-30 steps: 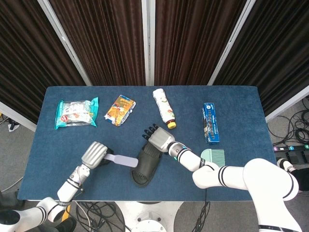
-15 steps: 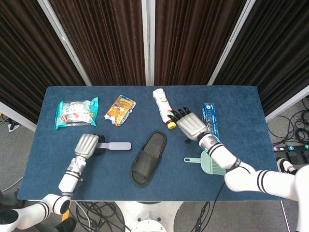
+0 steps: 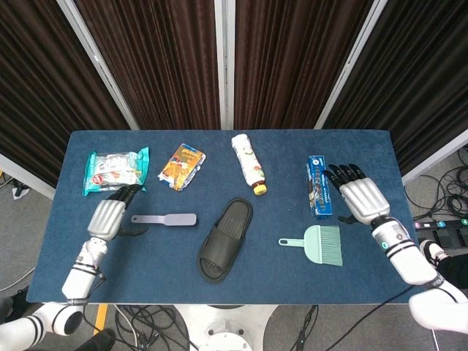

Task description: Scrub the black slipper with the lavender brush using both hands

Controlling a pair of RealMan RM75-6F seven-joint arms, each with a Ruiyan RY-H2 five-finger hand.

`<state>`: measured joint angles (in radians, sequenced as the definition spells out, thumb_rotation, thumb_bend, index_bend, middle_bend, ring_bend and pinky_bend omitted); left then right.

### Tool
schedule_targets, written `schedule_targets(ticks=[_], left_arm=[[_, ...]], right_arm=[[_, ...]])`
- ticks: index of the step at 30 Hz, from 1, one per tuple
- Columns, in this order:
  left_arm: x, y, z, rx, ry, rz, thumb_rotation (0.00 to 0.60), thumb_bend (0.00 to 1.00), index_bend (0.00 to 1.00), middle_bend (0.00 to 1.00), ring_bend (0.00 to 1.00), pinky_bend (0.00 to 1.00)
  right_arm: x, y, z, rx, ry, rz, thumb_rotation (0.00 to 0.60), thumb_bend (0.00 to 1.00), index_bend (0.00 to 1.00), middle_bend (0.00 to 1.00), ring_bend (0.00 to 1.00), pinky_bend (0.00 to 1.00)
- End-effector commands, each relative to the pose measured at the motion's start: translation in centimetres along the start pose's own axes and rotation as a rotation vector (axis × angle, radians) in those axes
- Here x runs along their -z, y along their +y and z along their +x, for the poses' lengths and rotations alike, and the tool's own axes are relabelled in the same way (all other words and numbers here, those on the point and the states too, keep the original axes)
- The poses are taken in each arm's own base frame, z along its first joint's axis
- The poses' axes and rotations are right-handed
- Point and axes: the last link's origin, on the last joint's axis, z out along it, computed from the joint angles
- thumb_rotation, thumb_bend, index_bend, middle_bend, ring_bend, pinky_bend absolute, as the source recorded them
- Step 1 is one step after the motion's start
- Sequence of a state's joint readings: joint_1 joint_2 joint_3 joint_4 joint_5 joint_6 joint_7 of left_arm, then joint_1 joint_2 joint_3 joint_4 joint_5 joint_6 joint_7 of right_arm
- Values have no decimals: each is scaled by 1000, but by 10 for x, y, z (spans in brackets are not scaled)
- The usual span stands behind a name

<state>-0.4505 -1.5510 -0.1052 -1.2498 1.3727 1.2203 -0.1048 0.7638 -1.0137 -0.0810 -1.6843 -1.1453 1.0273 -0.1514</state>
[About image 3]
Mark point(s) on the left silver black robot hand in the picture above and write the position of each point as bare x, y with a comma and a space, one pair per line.
106, 219

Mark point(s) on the black rubber slipper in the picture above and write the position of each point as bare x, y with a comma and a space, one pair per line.
223, 245

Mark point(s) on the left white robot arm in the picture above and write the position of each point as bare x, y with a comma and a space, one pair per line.
78, 281

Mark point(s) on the mint green hand broom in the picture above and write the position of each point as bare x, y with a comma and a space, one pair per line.
321, 245

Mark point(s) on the teal snack bag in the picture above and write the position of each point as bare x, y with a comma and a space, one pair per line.
113, 170

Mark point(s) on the white bottle yellow cap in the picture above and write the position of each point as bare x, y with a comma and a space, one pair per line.
248, 161

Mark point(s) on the brown curtain panel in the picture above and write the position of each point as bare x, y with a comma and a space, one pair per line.
157, 62
420, 73
292, 62
36, 91

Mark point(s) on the yellow snack box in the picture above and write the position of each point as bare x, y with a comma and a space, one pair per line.
183, 166

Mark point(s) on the white partition post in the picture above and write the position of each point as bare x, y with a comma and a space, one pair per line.
347, 73
98, 66
223, 66

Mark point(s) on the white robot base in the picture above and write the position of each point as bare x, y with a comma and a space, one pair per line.
226, 325

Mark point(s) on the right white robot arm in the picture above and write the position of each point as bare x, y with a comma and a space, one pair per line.
413, 263

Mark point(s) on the blue cookie box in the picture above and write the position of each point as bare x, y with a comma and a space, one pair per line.
319, 186

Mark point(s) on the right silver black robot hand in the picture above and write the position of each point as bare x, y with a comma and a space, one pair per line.
362, 197

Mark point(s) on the blue fabric table cover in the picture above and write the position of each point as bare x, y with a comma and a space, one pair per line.
256, 285

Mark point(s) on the grey scrub brush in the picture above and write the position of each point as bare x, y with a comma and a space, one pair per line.
175, 219

